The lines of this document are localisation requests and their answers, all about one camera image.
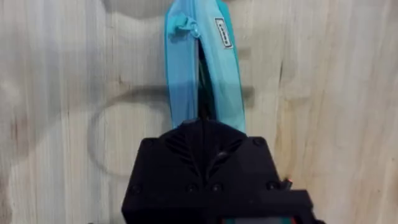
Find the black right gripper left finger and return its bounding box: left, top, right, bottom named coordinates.
left=123, top=119, right=204, bottom=203

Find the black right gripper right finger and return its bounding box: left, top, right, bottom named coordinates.
left=201, top=119, right=282, bottom=200

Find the light blue soft zip bag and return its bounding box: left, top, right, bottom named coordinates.
left=164, top=0, right=247, bottom=134

